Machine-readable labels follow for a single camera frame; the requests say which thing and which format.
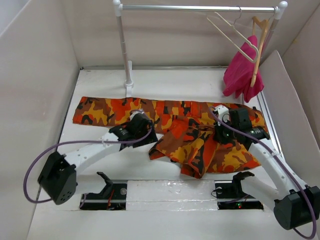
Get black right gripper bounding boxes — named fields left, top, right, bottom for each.
left=213, top=117, right=239, bottom=145

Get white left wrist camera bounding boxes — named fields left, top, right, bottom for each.
left=129, top=110, right=144, bottom=120

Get pink garment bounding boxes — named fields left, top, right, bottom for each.
left=222, top=51, right=264, bottom=103

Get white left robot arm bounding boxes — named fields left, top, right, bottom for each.
left=37, top=111, right=158, bottom=205

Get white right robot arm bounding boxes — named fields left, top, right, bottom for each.
left=210, top=105, right=320, bottom=239

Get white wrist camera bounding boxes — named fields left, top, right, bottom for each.
left=213, top=105, right=230, bottom=122
left=129, top=110, right=144, bottom=120

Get wooden hanger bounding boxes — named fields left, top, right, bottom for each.
left=250, top=16, right=269, bottom=88

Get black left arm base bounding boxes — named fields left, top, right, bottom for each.
left=79, top=171, right=128, bottom=211

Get white plastic hanger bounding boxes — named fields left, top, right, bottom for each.
left=206, top=11, right=259, bottom=63

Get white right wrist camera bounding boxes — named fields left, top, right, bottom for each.
left=213, top=105, right=230, bottom=122

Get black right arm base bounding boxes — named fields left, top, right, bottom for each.
left=211, top=171, right=264, bottom=210

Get orange camouflage trousers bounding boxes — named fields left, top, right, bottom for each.
left=72, top=96, right=261, bottom=179

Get white metal clothes rack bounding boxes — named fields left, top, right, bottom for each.
left=112, top=0, right=288, bottom=98

